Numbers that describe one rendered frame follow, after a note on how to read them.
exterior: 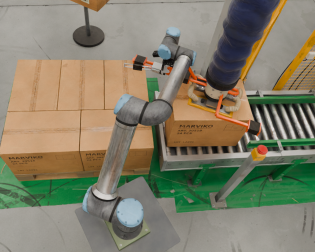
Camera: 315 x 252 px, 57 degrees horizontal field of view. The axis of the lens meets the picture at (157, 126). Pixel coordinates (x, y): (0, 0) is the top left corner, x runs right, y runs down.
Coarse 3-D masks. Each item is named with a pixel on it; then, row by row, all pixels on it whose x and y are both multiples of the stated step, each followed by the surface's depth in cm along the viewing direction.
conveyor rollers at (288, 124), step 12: (252, 108) 276; (264, 108) 274; (288, 108) 279; (300, 108) 278; (276, 120) 269; (288, 120) 269; (312, 120) 273; (264, 132) 258; (288, 132) 265; (300, 132) 264; (312, 132) 265; (240, 144) 249
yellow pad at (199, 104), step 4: (200, 96) 217; (188, 100) 214; (192, 100) 214; (200, 100) 213; (204, 100) 215; (188, 104) 214; (192, 104) 213; (196, 104) 213; (200, 104) 213; (204, 104) 213; (224, 104) 216; (200, 108) 213; (204, 108) 212; (208, 108) 212; (212, 108) 212; (220, 108) 212; (224, 108) 213; (212, 112) 213; (220, 112) 211; (224, 112) 211; (228, 112) 211; (232, 112) 212; (228, 116) 210
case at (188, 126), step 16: (240, 80) 234; (176, 96) 218; (176, 112) 210; (192, 112) 211; (208, 112) 213; (240, 112) 216; (176, 128) 216; (192, 128) 218; (208, 128) 219; (224, 128) 221; (240, 128) 223; (176, 144) 238; (192, 144) 240; (208, 144) 242; (224, 144) 244
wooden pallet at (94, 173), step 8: (136, 168) 270; (144, 168) 272; (16, 176) 257; (24, 176) 259; (32, 176) 261; (40, 176) 268; (48, 176) 269; (56, 176) 270; (64, 176) 271; (72, 176) 272; (80, 176) 272; (88, 176) 274; (96, 176) 276
